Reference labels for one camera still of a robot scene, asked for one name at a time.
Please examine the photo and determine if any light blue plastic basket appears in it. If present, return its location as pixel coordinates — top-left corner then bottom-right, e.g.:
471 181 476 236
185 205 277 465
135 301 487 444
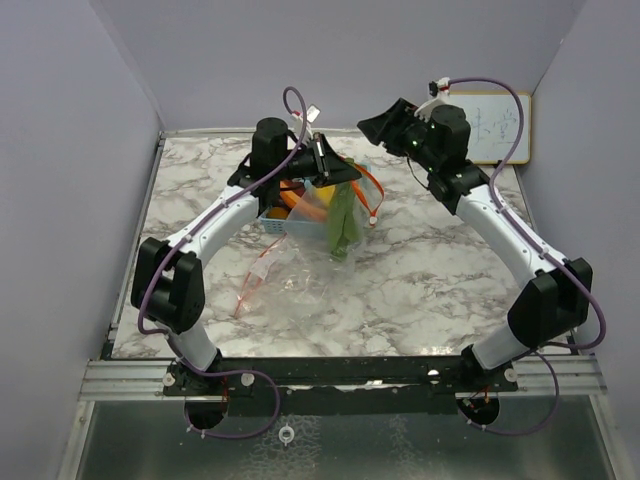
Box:
258 160 374 244

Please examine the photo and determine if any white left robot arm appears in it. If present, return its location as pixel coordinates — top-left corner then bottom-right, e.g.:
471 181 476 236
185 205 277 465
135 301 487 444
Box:
130 117 361 395

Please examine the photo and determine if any aluminium front frame rail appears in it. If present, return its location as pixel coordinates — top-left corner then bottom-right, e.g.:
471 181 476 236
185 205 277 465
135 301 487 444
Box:
79 355 607 401

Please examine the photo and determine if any yellow banana bunch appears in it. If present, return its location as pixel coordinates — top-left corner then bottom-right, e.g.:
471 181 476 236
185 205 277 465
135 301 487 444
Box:
303 181 335 210

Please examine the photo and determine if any clear zip bag orange zipper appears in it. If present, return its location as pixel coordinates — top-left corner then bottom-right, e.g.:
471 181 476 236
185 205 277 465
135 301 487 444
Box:
284 157 385 281

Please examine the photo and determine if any small whiteboard wooden frame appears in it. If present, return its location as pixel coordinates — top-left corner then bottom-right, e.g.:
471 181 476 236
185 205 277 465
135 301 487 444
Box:
450 91 519 165

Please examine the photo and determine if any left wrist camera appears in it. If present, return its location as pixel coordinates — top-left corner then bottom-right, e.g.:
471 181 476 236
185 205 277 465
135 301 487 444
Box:
306 104 321 125

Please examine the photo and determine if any brown kiwi fruit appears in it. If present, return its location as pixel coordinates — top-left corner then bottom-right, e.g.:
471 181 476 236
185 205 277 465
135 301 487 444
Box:
266 206 290 221

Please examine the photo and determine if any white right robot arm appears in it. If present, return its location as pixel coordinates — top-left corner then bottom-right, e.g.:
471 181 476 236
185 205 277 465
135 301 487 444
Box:
357 99 593 391

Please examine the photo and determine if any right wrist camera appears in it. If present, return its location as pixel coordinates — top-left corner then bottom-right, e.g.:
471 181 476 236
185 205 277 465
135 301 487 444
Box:
428 77 451 99

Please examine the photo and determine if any orange papaya slice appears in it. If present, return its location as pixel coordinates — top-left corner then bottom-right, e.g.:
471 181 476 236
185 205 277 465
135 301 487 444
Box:
280 180 329 223

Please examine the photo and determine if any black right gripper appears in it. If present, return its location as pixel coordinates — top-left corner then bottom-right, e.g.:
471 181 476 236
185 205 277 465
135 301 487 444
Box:
360 99 441 173

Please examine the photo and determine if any clear zip bag red zipper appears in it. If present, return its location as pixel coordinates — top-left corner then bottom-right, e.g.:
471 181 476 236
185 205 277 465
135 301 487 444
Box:
233 234 350 321

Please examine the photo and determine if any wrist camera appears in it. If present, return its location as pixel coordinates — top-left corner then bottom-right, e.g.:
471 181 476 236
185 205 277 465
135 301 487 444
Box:
428 77 451 99
306 104 321 125

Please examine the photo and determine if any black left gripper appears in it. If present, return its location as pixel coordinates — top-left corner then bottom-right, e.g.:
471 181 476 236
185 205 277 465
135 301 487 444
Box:
274 131 361 188

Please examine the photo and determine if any green leaf vegetable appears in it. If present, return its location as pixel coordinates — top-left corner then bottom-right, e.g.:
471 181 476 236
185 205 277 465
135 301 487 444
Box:
326 183 361 260

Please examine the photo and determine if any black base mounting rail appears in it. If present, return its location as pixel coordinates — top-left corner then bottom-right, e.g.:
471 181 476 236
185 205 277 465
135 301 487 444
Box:
163 356 518 417

